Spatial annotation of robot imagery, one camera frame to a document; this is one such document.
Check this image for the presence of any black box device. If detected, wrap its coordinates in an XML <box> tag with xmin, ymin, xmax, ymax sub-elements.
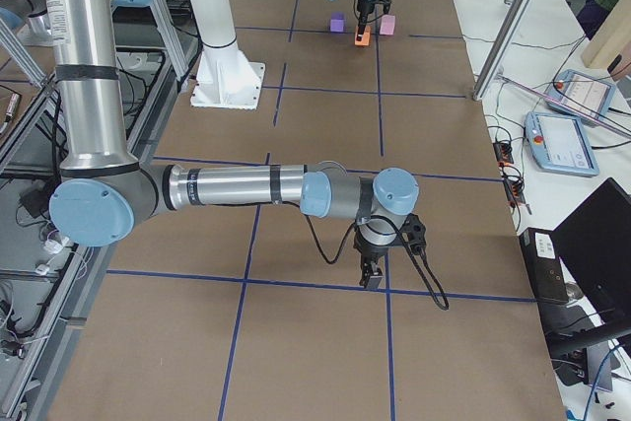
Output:
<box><xmin>519</xmin><ymin>228</ymin><xmax>569</xmax><ymax>305</ymax></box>

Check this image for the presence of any orange foam block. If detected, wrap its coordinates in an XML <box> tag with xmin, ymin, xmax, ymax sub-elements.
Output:
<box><xmin>354</xmin><ymin>28</ymin><xmax>371</xmax><ymax>47</ymax></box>

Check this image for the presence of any teach pendant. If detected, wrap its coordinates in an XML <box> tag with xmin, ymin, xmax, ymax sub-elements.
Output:
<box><xmin>546</xmin><ymin>69</ymin><xmax>616</xmax><ymax>120</ymax></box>
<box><xmin>525</xmin><ymin>111</ymin><xmax>599</xmax><ymax>177</ymax></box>

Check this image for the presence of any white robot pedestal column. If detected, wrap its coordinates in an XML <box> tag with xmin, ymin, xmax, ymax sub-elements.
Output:
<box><xmin>190</xmin><ymin>0</ymin><xmax>265</xmax><ymax>110</ymax></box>

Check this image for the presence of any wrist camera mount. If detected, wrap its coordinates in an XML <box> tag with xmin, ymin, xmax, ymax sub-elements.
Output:
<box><xmin>400</xmin><ymin>213</ymin><xmax>427</xmax><ymax>256</ymax></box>
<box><xmin>379</xmin><ymin>0</ymin><xmax>391</xmax><ymax>15</ymax></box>

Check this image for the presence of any pink foam block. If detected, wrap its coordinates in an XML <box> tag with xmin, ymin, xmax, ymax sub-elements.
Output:
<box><xmin>379</xmin><ymin>15</ymin><xmax>396</xmax><ymax>36</ymax></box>

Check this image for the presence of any purple foam block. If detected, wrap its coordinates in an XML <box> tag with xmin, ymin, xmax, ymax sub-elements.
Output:
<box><xmin>329</xmin><ymin>12</ymin><xmax>345</xmax><ymax>34</ymax></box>

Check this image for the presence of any near teach pendant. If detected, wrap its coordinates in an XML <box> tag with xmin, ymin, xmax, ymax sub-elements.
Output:
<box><xmin>525</xmin><ymin>111</ymin><xmax>599</xmax><ymax>177</ymax></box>

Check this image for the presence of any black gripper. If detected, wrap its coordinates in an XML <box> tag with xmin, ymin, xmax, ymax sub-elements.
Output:
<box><xmin>353</xmin><ymin>232</ymin><xmax>388</xmax><ymax>291</ymax></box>
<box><xmin>355</xmin><ymin>0</ymin><xmax>376</xmax><ymax>40</ymax></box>

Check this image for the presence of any far teach pendant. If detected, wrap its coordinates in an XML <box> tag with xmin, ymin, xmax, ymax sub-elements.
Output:
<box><xmin>546</xmin><ymin>69</ymin><xmax>616</xmax><ymax>120</ymax></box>

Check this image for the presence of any black laptop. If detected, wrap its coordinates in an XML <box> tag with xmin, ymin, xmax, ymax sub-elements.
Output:
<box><xmin>548</xmin><ymin>177</ymin><xmax>630</xmax><ymax>357</ymax></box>

